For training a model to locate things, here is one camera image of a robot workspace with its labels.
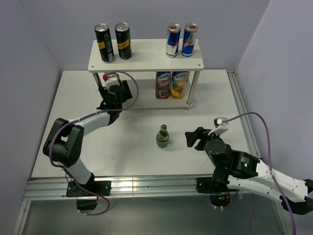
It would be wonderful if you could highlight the short green glass bottle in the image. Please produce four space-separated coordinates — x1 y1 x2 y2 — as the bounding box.
156 124 170 148

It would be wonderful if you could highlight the dark olive beverage can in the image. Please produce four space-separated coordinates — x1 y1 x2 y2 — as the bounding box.
115 22 132 60

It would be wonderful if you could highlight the black and gold can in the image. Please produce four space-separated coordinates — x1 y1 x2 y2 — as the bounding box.
94 23 115 63

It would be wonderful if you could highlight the blue silver energy drink can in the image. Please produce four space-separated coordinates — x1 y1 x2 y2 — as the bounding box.
181 23 198 57

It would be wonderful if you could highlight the small red-tab silver can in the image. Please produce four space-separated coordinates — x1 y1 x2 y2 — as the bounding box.
166 23 180 57

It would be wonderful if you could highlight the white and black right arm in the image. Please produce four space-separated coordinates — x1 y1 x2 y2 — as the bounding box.
185 127 313 215

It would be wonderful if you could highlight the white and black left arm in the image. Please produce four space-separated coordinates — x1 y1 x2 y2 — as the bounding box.
43 80 133 195

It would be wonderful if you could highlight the white two-tier shelf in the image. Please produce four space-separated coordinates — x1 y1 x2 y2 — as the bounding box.
88 39 204 109

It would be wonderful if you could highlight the purple grape juice carton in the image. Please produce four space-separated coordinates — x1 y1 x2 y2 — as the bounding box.
155 71 171 99

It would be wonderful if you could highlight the yellow pineapple juice carton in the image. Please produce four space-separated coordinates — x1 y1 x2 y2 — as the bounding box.
170 71 188 99

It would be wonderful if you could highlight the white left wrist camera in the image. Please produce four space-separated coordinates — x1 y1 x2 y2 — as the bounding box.
103 73 122 89

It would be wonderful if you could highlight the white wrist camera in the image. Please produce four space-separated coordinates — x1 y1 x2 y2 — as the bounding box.
103 73 122 89
208 117 229 136

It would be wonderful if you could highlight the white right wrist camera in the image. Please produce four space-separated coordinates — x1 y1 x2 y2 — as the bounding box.
208 117 229 136

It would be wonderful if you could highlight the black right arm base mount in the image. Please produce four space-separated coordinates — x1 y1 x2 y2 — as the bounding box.
196 177 239 211

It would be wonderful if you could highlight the aluminium right side rail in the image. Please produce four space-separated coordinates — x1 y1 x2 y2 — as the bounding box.
226 70 264 161

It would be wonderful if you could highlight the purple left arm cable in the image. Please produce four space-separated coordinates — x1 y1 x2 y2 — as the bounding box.
48 71 139 216

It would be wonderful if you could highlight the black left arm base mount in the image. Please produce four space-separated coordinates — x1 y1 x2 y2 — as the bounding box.
66 181 112 216

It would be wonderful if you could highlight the aluminium front rail frame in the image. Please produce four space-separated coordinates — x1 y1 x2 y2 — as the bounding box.
13 176 284 235

